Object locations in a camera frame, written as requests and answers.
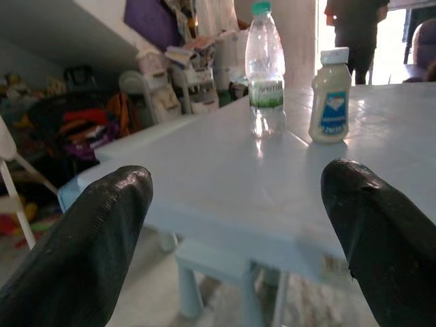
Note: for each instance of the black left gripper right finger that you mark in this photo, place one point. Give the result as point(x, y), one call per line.
point(388, 238)

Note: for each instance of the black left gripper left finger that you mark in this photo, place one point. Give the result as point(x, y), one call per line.
point(75, 248)

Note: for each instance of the colourful floor toys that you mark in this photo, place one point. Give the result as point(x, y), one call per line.
point(34, 225)

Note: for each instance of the white folding chair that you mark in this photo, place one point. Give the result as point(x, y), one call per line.
point(7, 143)

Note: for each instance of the colourful clothes pile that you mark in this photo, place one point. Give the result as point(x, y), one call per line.
point(85, 122)

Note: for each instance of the light blue stool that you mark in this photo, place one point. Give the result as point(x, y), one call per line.
point(211, 259)

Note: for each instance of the white mayonnaise squeeze bottle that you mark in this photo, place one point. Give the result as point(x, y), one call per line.
point(328, 102)

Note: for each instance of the light blue table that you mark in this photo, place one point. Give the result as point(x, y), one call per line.
point(221, 170)

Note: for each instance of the grey round-backed chair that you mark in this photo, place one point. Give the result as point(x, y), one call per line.
point(131, 80)

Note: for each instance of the purple armchair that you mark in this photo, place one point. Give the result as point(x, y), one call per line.
point(424, 44)

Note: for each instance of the white drawer shelf unit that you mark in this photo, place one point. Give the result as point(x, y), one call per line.
point(201, 88)

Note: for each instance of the clear plastic water bottle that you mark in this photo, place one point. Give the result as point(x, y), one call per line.
point(265, 68)

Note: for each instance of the stack of books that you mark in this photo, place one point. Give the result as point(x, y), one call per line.
point(185, 51)

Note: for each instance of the purple wall board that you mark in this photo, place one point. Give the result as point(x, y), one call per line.
point(150, 20)

